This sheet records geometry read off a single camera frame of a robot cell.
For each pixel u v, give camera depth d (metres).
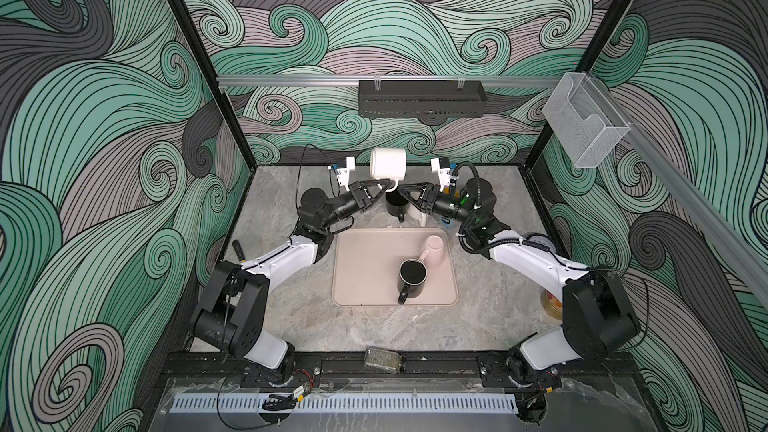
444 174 0.72
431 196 0.67
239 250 0.95
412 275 0.80
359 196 0.66
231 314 0.43
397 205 0.96
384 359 0.72
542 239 0.96
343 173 0.71
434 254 0.86
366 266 0.93
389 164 0.70
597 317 0.43
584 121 0.79
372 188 0.71
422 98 0.96
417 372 0.74
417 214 0.99
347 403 0.70
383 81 0.93
